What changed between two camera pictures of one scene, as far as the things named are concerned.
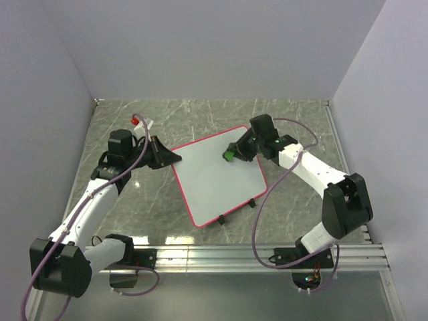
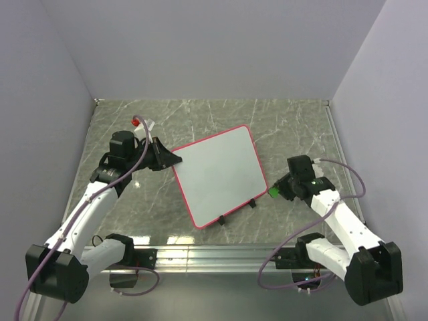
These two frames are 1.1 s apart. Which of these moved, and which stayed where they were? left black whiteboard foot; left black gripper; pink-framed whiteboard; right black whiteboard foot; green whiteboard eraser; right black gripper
Moved: right black gripper; green whiteboard eraser
Stayed: right black whiteboard foot; left black whiteboard foot; pink-framed whiteboard; left black gripper
